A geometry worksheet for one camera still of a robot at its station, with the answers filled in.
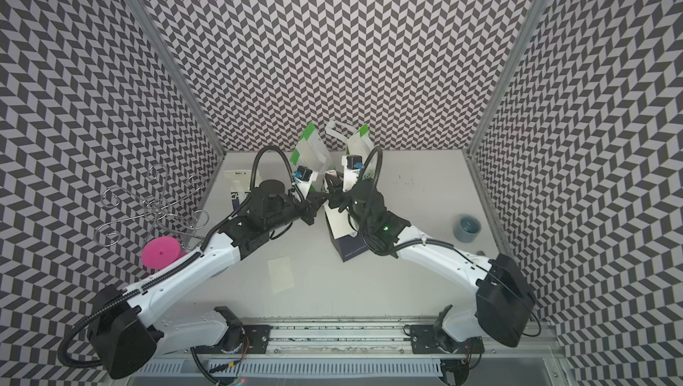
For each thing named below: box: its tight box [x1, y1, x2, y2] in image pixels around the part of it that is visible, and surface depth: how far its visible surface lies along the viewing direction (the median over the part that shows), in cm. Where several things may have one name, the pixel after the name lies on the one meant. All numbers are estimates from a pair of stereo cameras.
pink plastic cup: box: [142, 235, 189, 270], surface depth 60 cm
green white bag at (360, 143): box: [345, 122, 375, 162], surface depth 92 cm
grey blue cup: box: [453, 216, 483, 244], surface depth 92 cm
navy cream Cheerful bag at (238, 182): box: [222, 169, 263, 210], surface depth 85 cm
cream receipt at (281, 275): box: [267, 256, 296, 295], surface depth 86 cm
